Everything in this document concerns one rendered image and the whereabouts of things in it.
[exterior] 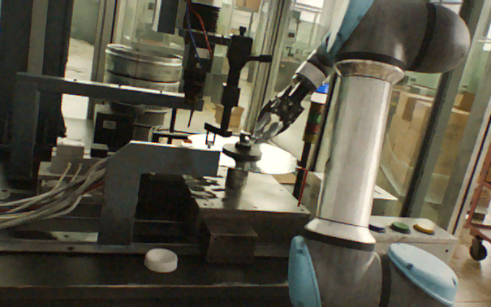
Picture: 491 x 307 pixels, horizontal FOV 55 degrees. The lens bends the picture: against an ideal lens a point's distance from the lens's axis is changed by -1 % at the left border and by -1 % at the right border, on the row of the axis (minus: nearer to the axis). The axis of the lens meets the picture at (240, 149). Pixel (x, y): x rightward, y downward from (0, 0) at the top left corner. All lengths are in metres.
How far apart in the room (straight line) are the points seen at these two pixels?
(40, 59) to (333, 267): 1.18
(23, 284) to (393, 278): 0.65
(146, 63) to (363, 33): 1.14
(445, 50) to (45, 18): 1.18
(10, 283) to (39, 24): 0.88
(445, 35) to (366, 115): 0.18
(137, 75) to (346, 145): 1.18
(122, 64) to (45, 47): 0.31
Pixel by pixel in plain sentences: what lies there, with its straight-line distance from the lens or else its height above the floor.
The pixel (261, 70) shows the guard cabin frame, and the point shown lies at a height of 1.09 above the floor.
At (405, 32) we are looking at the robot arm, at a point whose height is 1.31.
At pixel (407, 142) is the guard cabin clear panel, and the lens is 1.44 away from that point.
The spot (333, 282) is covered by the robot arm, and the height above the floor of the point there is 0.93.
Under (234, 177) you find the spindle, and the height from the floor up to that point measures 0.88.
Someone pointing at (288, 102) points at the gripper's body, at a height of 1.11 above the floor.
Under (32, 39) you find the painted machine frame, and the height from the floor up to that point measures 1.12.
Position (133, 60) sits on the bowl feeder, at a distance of 1.82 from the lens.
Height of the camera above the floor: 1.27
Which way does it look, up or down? 14 degrees down
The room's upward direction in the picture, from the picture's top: 11 degrees clockwise
